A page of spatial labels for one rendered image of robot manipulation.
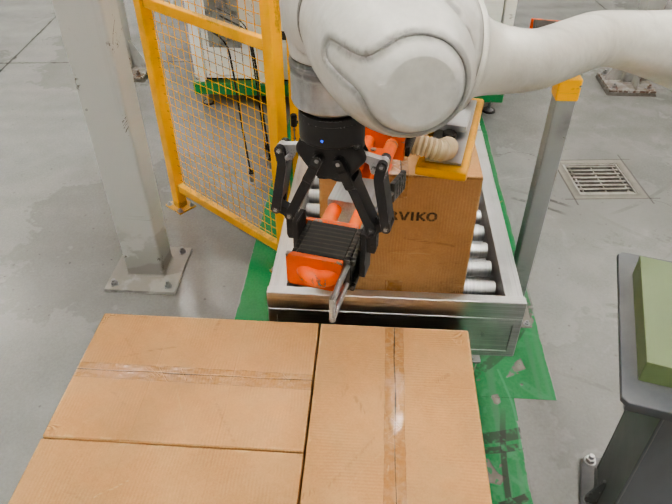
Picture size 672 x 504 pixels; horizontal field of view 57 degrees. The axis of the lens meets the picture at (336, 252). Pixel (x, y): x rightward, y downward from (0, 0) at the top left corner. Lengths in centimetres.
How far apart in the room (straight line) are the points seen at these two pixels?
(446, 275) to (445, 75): 130
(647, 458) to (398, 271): 76
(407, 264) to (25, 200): 228
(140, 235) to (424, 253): 133
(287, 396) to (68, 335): 128
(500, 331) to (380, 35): 141
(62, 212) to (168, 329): 168
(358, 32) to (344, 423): 113
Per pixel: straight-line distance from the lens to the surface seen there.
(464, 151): 127
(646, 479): 180
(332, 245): 77
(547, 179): 216
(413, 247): 164
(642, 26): 81
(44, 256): 304
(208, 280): 268
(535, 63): 56
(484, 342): 180
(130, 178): 245
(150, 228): 257
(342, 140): 67
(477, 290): 183
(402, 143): 104
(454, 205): 157
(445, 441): 146
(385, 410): 149
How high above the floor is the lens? 174
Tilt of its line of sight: 39 degrees down
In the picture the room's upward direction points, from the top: straight up
